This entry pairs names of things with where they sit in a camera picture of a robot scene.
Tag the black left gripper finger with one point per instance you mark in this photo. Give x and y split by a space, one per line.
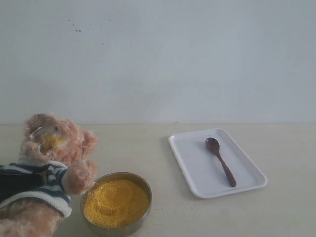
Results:
11 184

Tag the white plastic tray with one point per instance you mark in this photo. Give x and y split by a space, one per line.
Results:
203 171

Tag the yellow millet grains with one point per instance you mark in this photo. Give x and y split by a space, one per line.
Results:
116 204

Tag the tan teddy bear striped sweater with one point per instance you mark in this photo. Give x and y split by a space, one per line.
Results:
35 191

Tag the dark wooden spoon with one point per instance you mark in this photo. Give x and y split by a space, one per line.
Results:
213 145

